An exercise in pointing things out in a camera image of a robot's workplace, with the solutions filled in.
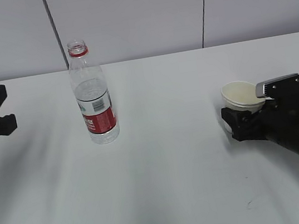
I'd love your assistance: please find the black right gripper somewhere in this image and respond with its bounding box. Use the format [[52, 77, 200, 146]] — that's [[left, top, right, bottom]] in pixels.
[[220, 95, 299, 142]]

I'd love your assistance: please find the white paper cup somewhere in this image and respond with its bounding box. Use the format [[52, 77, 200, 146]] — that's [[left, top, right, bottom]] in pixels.
[[217, 76, 270, 134]]

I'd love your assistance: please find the clear water bottle red label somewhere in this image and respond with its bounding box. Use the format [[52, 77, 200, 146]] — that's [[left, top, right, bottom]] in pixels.
[[67, 40, 120, 144]]

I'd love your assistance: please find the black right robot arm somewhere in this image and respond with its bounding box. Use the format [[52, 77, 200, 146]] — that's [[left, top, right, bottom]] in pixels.
[[221, 100, 299, 154]]

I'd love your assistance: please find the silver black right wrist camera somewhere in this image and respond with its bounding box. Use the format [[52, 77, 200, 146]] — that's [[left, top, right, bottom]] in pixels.
[[255, 73, 299, 110]]

